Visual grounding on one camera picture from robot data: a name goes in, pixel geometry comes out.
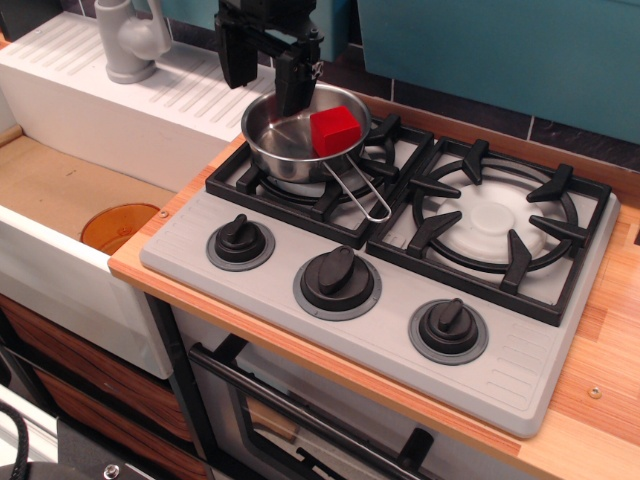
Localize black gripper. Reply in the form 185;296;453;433
215;1;324;116

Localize small steel pan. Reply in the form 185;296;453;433
241;84;392;223

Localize red cube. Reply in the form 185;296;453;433
310;106;362;157

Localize black left stove knob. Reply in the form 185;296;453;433
205;214;276;272

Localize black stove knob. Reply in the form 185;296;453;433
293;246;382;322
205;214;276;272
408;298;489;366

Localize black middle stove knob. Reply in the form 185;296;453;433
293;246;382;322

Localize grey toy stove top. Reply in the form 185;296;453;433
140;182;620;437

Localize black right stove knob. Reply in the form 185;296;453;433
408;298;489;366

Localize grey toy faucet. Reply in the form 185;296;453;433
94;0;172;84

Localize black left burner grate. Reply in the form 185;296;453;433
206;114;434;248

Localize black burner grate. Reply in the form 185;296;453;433
206;114;434;248
366;137;614;326

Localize white toy sink unit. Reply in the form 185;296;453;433
1;13;274;379

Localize orange translucent plate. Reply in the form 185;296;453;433
80;203;159;255

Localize black right burner grate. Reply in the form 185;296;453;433
366;137;614;326

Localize wooden drawer fronts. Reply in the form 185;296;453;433
1;297;211;479

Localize oven door with handle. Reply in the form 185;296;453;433
188;335;527;479

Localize black braided foreground cable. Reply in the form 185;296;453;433
0;402;29;480

